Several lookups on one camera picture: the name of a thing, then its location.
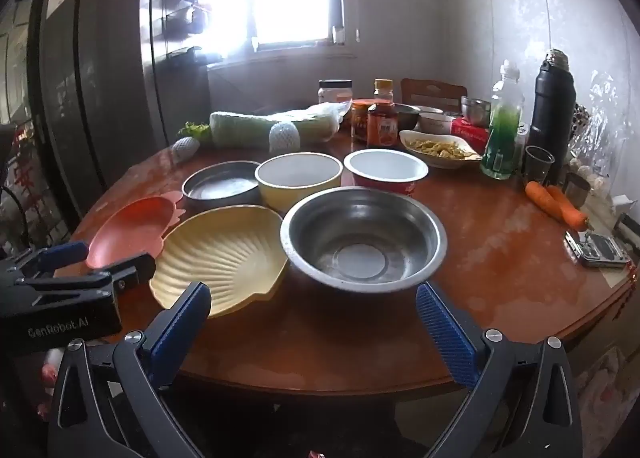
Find clear bottle green liquid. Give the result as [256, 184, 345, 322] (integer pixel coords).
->
[480, 60, 525, 180]

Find red carton box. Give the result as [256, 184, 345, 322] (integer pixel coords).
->
[451, 118, 492, 155]

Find clear jar black lid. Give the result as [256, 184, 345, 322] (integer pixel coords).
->
[318, 80, 353, 105]

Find clear plastic bag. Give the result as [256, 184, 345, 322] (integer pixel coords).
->
[570, 69, 637, 180]

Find carrot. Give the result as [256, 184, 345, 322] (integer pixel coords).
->
[525, 181, 571, 224]
[546, 185, 592, 232]

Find clear glass cup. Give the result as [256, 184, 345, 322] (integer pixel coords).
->
[523, 145, 556, 187]

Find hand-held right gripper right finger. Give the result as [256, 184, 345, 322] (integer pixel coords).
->
[416, 283, 583, 458]

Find garlic bulbs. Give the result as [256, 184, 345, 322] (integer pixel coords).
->
[575, 158, 609, 195]

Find amber sauce bottle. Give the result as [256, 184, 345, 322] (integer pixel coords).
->
[367, 79, 399, 149]

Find fruit in white foam net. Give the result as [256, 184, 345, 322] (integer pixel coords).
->
[269, 121, 301, 154]
[171, 136, 201, 162]

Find red sauce jar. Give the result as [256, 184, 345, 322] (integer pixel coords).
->
[350, 98, 378, 143]

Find green leafy celery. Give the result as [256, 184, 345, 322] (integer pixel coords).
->
[178, 121, 213, 144]

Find round steel plate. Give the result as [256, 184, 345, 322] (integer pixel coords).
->
[181, 161, 262, 213]

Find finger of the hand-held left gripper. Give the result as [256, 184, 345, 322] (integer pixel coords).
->
[15, 252, 157, 299]
[0, 241, 90, 284]

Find black thermos flask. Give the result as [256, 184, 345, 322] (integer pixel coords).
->
[527, 49, 577, 171]

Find yellow bowl white inside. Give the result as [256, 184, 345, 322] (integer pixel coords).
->
[255, 152, 343, 214]

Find large steel bowl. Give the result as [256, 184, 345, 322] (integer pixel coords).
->
[280, 187, 447, 292]

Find small white patterned bowl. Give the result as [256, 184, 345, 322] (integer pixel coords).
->
[417, 112, 456, 135]

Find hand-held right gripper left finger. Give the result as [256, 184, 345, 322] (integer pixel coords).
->
[47, 282, 212, 458]

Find small steel cup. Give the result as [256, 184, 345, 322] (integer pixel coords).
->
[564, 172, 592, 209]

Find grey refrigerator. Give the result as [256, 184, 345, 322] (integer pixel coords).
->
[39, 0, 211, 219]

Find black wire rack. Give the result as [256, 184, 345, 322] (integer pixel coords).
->
[149, 0, 222, 70]

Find orange plastic plate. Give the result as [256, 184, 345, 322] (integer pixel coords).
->
[85, 191, 184, 271]

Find wooden chair carved back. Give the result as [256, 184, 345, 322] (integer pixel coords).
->
[400, 78, 468, 114]

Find steel mug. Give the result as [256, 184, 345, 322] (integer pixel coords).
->
[461, 97, 494, 128]

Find digital kitchen scale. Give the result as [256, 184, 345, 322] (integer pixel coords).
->
[564, 231, 632, 269]

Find small steel bowl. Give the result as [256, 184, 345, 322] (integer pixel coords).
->
[392, 103, 422, 131]

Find yellow shell-shaped plate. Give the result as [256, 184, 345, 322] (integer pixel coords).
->
[149, 205, 290, 318]

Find white dish with food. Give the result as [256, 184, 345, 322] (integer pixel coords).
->
[398, 129, 483, 169]

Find red and white paper bowl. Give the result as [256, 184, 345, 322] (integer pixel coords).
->
[343, 149, 430, 197]

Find napa cabbage in plastic wrap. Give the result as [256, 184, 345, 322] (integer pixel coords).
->
[209, 102, 352, 146]

